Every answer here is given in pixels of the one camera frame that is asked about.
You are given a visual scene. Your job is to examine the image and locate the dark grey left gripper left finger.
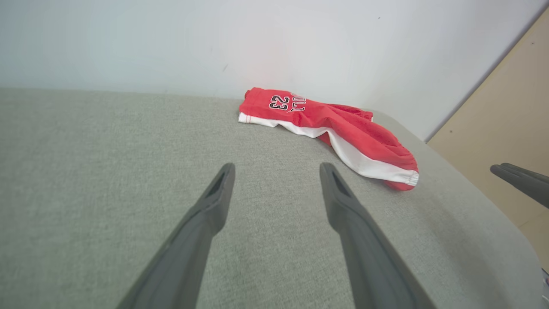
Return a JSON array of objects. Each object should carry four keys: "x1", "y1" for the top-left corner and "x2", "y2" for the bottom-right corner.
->
[{"x1": 116, "y1": 163, "x2": 236, "y2": 309}]

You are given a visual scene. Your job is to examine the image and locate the red shorts with white stripe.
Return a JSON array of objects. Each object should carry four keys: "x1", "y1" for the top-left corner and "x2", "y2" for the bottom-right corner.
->
[{"x1": 238, "y1": 87, "x2": 420, "y2": 191}]

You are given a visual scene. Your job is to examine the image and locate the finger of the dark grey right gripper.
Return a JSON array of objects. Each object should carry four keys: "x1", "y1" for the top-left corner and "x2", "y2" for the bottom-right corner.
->
[
  {"x1": 499, "y1": 163, "x2": 549, "y2": 190},
  {"x1": 490, "y1": 165, "x2": 549, "y2": 210}
]

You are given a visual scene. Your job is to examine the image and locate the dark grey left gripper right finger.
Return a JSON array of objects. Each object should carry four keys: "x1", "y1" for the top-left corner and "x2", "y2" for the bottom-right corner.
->
[{"x1": 319, "y1": 162, "x2": 436, "y2": 309}]

